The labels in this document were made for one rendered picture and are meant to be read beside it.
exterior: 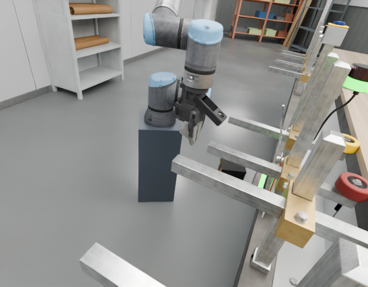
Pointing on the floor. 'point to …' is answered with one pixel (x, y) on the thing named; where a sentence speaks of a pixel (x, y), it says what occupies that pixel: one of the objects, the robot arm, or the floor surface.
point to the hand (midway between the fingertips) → (194, 142)
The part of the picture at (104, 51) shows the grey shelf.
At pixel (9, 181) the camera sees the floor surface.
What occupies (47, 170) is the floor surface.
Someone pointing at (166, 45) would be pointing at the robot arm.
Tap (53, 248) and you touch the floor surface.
